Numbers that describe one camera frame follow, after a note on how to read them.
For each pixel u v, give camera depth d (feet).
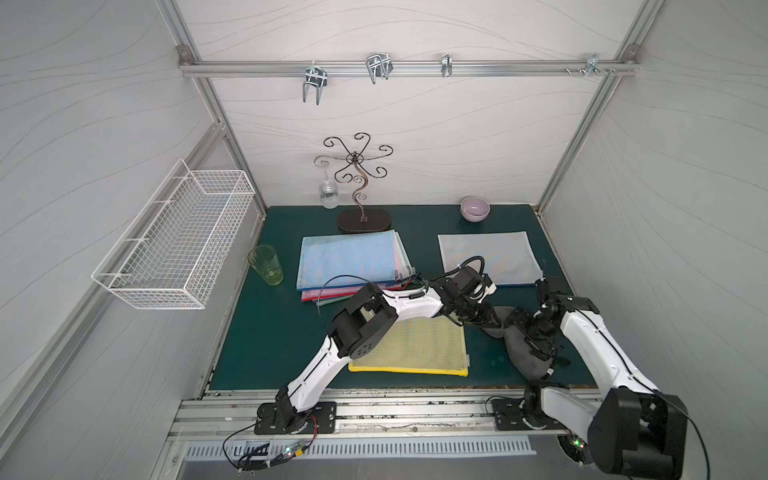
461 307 2.52
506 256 3.55
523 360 2.61
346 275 1.82
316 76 2.57
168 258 2.22
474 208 3.90
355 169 3.07
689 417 1.26
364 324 1.79
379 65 2.51
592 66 2.51
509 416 2.42
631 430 1.30
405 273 3.31
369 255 3.53
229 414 2.95
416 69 2.63
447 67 2.56
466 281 2.41
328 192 3.15
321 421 2.41
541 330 2.25
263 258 3.07
